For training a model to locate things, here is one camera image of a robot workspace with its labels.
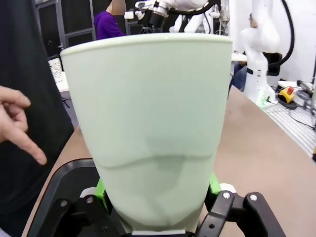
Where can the aluminium slotted base plate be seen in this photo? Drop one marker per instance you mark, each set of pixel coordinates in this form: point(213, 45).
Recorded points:
point(293, 128)

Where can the pale green plastic cup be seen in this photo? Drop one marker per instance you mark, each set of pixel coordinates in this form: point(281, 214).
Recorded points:
point(148, 98)

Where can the person's right hand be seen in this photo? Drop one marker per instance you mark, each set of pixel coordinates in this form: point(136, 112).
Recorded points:
point(14, 123)

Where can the person in black shirt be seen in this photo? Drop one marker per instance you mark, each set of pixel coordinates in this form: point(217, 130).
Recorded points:
point(24, 49)

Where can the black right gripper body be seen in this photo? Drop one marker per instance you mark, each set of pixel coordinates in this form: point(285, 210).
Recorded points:
point(158, 21)

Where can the yellow emergency stop button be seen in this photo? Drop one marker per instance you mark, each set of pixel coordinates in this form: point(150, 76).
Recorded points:
point(287, 95)

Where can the person in blue jeans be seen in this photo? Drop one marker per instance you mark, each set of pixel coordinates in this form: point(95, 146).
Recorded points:
point(239, 76)

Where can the person in purple hoodie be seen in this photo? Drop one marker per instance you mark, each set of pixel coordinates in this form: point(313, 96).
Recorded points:
point(106, 26)

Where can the white background table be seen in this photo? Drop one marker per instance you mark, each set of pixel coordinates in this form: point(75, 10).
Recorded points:
point(59, 74)

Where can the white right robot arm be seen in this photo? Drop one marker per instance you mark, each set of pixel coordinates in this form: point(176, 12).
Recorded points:
point(259, 61)

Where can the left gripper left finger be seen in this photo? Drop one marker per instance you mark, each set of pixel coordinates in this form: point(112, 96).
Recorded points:
point(84, 209)

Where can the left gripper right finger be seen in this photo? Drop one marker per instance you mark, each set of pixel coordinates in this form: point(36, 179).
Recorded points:
point(232, 209)

